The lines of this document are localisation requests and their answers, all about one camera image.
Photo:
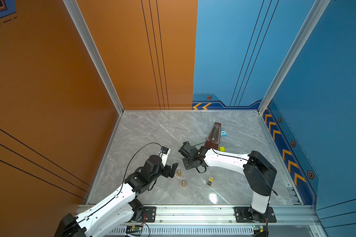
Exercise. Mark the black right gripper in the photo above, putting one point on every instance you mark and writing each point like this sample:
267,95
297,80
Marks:
186,166

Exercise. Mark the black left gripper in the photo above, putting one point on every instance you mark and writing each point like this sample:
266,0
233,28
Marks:
166,168

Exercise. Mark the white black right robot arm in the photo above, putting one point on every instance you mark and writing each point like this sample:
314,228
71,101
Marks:
259,173

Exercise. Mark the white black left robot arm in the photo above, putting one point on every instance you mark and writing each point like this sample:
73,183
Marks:
119,207

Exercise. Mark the black gold square lipstick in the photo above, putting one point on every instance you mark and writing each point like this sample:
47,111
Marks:
210,181

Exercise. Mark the dark red wooden metronome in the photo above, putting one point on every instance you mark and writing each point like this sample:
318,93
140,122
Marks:
214,137

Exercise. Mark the blue owl number block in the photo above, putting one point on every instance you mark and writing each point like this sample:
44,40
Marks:
224,133

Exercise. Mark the green circuit board left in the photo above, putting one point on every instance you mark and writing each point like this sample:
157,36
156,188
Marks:
134,231

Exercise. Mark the green circuit board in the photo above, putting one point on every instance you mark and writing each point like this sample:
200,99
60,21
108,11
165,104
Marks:
261,231
134,231

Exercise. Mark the green circuit board right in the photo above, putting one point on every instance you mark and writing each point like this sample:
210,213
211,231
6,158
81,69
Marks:
261,231

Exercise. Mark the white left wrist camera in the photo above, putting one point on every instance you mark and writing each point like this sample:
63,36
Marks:
164,153

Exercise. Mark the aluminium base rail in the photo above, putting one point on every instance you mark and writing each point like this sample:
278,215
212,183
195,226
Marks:
186,214

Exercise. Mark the aluminium corner post left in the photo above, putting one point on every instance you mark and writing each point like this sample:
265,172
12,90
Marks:
84,32

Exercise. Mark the aluminium corner post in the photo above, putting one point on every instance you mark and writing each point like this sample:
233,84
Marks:
305,31
84,32

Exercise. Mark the aluminium corner post right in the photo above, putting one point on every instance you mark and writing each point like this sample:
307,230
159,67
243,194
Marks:
305,31

